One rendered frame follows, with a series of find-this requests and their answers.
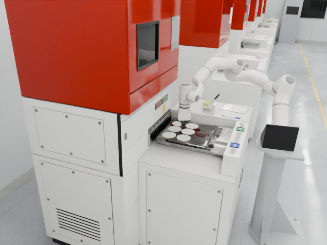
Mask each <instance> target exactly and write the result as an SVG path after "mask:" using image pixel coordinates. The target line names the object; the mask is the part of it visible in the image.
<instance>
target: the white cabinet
mask: <svg viewBox="0 0 327 245"><path fill-rule="evenodd" d="M250 127H251V126H250ZM249 133H250V129H249V132H248V136H247V140H246V144H245V147H244V151H243V155H242V159H241V162H240V166H239V170H238V173H237V177H236V181H235V184H233V183H228V182H224V181H220V180H216V179H211V178H207V177H203V176H199V175H194V174H189V173H185V172H181V171H177V170H172V169H168V168H164V167H160V166H156V165H152V164H147V163H143V162H138V163H139V244H140V245H228V241H229V236H230V232H231V228H232V224H233V219H234V215H235V211H236V206H237V201H238V197H239V193H240V187H241V182H242V176H243V169H244V163H245V157H246V152H247V146H248V139H249Z"/></svg>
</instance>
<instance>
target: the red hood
mask: <svg viewBox="0 0 327 245"><path fill-rule="evenodd" d="M4 4H5V10H6V15H7V20H8V25H9V31H10V36H11V41H12V46H13V52H14V57H15V63H16V67H17V73H18V80H19V85H20V91H21V95H22V96H25V97H31V98H36V99H42V100H47V101H52V102H58V103H64V104H69V105H76V106H81V107H87V108H93V109H98V110H103V111H109V112H114V113H120V114H124V115H130V114H131V113H133V112H134V111H135V110H136V109H138V108H139V107H141V106H142V105H143V104H145V103H146V102H147V101H149V100H150V99H151V98H153V97H154V96H155V95H157V94H158V93H159V92H161V91H162V90H163V89H165V88H166V87H167V86H169V85H170V84H171V83H173V82H174V81H175V80H177V78H178V60H179V39H180V19H181V0H4Z"/></svg>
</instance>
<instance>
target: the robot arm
mask: <svg viewBox="0 0 327 245"><path fill-rule="evenodd" d="M244 65H245V64H244V61H243V60H242V59H240V58H237V57H231V58H220V57H212V58H210V59H209V60H208V61H207V62H206V63H205V64H204V66H203V67H202V68H201V69H200V70H199V71H198V72H197V73H196V74H195V75H194V77H193V78H192V83H193V84H194V85H195V86H197V87H198V88H197V89H196V90H195V91H192V90H191V87H192V86H191V85H190V84H181V85H180V93H179V107H178V111H177V121H178V122H181V127H182V128H183V129H185V124H186V123H187V122H188V121H190V120H191V107H190V102H192V103H196V102H197V101H198V100H199V99H200V98H201V97H202V96H203V94H204V85H203V83H204V82H205V81H206V80H207V79H208V78H209V77H210V76H211V75H212V73H213V72H214V71H216V70H224V69H226V71H225V77H226V79H227V80H229V81H231V82H249V83H252V84H255V85H257V86H260V87H261V88H263V89H264V90H265V91H266V92H267V93H268V94H270V95H271V96H273V97H274V100H273V103H272V125H281V126H290V100H291V97H292V95H293V92H294V89H295V79H294V78H293V77H292V76H291V75H283V76H281V77H280V78H279V79H278V80H276V81H275V82H272V81H270V80H269V78H268V76H267V75H265V74H263V73H261V72H258V71H256V70H243V69H244ZM183 121H184V122H183Z"/></svg>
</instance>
